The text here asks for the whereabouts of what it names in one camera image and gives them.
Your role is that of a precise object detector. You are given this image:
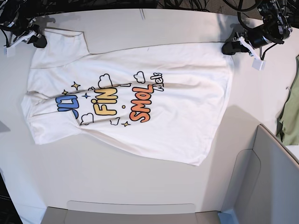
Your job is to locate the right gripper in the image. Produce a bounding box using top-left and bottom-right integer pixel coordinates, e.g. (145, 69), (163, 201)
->
(4, 30), (47, 49)

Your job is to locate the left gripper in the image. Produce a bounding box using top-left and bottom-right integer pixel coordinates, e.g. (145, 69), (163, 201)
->
(221, 32), (261, 61)

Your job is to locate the white t-shirt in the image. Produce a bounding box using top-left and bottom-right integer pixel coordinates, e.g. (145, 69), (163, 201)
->
(21, 29), (234, 166)

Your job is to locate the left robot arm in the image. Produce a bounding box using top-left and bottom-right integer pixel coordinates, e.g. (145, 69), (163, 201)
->
(222, 0), (299, 61)

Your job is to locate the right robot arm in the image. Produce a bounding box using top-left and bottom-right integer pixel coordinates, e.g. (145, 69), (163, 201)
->
(0, 0), (47, 51)

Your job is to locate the green cloth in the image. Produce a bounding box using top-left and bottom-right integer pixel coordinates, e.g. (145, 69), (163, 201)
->
(276, 56), (299, 146)

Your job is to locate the beige chair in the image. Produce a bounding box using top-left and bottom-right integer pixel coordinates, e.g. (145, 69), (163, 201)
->
(42, 125), (299, 224)

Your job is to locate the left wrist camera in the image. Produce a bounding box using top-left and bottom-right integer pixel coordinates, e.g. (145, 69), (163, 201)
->
(252, 58), (266, 71)

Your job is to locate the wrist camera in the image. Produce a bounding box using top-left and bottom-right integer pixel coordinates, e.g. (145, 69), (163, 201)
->
(4, 47), (16, 57)
(252, 58), (266, 71)

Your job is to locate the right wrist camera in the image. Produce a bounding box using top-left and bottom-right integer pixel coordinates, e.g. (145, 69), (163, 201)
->
(4, 47), (16, 57)

